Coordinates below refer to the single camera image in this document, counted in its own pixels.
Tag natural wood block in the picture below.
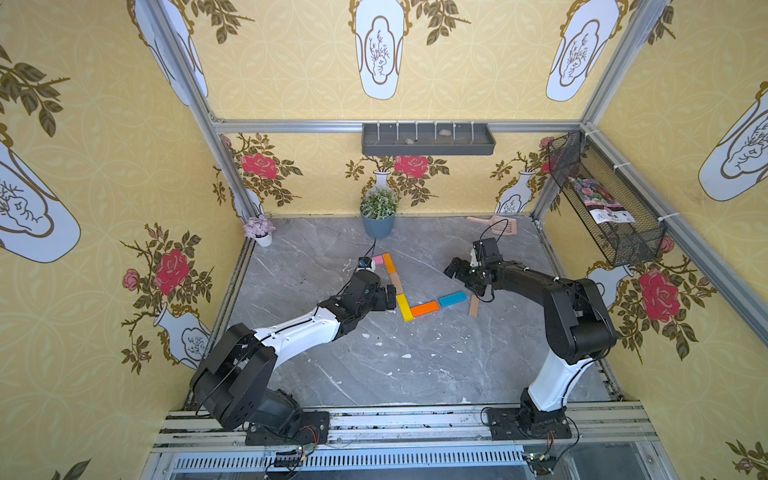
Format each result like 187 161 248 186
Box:
389 272 404 295
469 295 480 318

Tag teal block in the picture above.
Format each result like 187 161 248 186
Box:
438 291 467 309

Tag yellow block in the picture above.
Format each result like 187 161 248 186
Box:
396 294 414 322

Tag red-orange block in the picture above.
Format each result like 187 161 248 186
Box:
411 301 440 317

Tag amber orange block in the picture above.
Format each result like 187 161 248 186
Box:
382 253 396 274

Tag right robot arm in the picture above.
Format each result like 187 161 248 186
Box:
444 238 617 429

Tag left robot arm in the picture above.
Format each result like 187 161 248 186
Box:
190 270 397 437

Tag green plant in blue pot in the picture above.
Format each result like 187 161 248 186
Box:
360 187 398 240

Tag pink flowers in white pot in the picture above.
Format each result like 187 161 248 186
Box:
243 214 276 247

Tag flower seed packet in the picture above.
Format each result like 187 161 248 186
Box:
571 177 635 225

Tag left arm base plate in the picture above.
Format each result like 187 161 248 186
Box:
245 411 330 446

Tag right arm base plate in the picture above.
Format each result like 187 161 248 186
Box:
481 406 573 440

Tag grey wall shelf tray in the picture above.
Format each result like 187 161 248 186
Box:
361 121 497 157

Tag black wire basket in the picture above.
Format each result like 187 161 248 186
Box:
545 132 666 266

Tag aluminium rail frame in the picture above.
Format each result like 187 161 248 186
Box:
142 402 676 479

